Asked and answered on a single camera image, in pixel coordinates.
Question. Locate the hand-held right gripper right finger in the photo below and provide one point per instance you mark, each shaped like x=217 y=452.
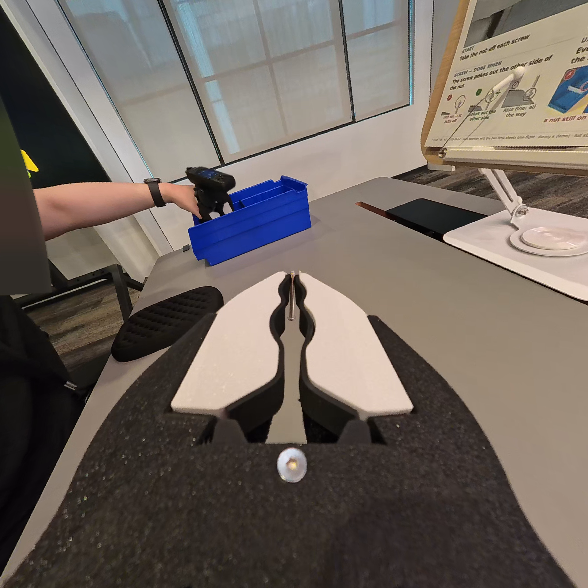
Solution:
x=353 y=358

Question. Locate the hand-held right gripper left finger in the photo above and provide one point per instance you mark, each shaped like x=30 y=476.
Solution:
x=229 y=353

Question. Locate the blue plastic bin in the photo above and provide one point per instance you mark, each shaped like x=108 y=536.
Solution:
x=257 y=229

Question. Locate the thin metal screw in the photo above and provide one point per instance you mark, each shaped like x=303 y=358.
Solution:
x=291 y=298

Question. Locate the person's left forearm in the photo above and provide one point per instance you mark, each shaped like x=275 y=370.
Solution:
x=92 y=206

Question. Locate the grey desk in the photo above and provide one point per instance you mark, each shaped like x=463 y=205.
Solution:
x=436 y=321

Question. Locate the person's left hand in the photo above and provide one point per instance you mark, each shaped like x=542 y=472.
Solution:
x=183 y=195

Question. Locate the black wristwatch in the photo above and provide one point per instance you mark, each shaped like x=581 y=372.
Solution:
x=157 y=193

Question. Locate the black armrest pad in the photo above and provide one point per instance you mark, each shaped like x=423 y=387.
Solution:
x=170 y=317

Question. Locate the frosted glass window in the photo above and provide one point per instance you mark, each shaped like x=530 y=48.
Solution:
x=275 y=69

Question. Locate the black tablet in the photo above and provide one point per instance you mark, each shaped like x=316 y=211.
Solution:
x=432 y=216

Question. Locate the white document stand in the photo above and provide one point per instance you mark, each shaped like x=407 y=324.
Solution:
x=487 y=243

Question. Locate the person's black shirt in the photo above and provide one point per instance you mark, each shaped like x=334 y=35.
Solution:
x=27 y=413

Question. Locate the wooden board with instruction sheet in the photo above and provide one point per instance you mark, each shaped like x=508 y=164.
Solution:
x=505 y=92

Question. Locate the black desk frame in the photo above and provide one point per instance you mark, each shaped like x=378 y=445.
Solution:
x=115 y=285

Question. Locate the black wall screen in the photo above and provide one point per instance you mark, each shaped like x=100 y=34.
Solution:
x=59 y=138

